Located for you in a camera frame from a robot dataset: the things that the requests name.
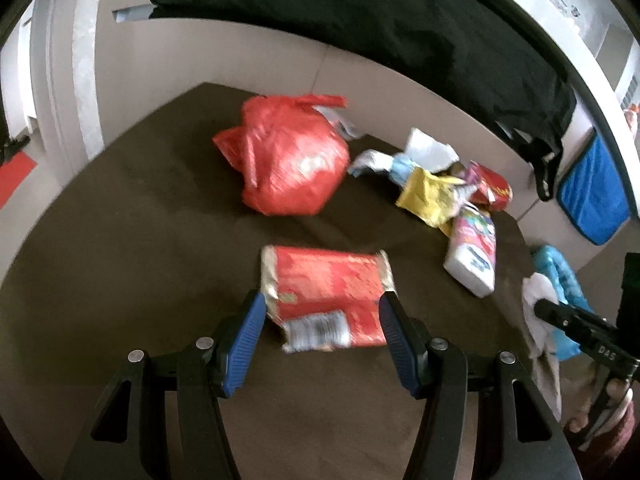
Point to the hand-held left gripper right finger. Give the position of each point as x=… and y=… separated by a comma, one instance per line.
x=397, y=345

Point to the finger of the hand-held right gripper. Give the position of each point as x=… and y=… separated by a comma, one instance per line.
x=580, y=327

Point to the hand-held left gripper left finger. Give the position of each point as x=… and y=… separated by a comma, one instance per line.
x=245, y=345

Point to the white cloth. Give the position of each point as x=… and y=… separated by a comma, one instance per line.
x=537, y=325

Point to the blue plastic bag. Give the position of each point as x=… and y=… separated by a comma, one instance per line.
x=562, y=275

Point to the red foil snack wrapper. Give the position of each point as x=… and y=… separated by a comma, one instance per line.
x=325, y=285

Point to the red yellow snack packet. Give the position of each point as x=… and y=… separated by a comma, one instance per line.
x=492, y=185

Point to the person's right forearm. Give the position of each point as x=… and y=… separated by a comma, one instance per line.
x=617, y=450

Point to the person's right hand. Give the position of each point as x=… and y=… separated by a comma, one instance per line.
x=620, y=392

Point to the blue padded bag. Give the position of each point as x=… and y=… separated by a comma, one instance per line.
x=595, y=195

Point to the yellow snack wrapper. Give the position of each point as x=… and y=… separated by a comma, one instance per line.
x=425, y=195

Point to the light blue crumpled wrapper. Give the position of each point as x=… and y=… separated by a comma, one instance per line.
x=380, y=162

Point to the red plastic bag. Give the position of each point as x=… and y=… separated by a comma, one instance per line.
x=290, y=160

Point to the white crumpled paper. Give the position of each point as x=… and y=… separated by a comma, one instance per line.
x=427, y=150

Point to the white plastic wrapper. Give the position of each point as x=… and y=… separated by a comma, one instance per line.
x=345, y=122

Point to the red floor mat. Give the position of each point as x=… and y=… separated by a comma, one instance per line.
x=14, y=180

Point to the black cloth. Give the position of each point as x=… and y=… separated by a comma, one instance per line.
x=375, y=25

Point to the grey bracket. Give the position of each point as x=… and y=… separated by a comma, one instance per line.
x=131, y=13

